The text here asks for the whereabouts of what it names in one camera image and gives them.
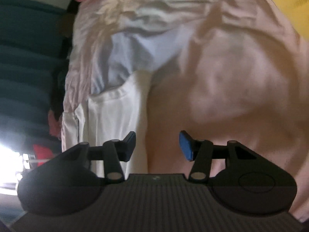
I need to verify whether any white zip-up garment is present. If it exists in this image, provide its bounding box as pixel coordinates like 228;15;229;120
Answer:
61;71;151;177

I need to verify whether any red cloth on stand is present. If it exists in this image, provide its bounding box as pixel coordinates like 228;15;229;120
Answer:
33;144;54;160

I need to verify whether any pink pastel bed sheet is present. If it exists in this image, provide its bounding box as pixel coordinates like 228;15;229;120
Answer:
64;0;308;221

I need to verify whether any dark teal curtain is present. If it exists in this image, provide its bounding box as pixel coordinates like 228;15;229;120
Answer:
1;0;65;140

